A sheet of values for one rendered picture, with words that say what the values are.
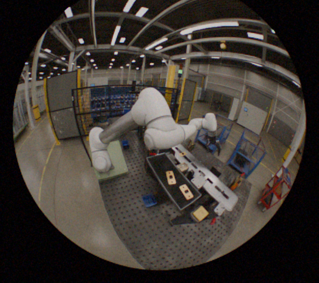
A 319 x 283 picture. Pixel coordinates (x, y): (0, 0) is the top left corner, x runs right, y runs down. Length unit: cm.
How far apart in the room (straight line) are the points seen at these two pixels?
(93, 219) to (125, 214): 95
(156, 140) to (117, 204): 75
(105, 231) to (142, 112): 168
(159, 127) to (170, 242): 90
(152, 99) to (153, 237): 97
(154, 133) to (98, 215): 162
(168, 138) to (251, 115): 821
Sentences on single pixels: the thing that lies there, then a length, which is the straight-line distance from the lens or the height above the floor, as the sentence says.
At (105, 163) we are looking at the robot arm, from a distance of 74.
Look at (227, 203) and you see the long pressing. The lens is 81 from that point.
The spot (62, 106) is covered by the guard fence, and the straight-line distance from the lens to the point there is 289.
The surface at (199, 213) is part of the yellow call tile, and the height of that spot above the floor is 116.
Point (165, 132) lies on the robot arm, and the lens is 37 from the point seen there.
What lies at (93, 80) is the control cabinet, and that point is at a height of 182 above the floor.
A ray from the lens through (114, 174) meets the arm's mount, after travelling 102.
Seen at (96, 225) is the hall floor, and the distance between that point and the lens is 176.
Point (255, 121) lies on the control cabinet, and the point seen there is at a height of 96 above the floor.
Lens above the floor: 159
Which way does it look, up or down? 25 degrees down
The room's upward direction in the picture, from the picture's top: 8 degrees clockwise
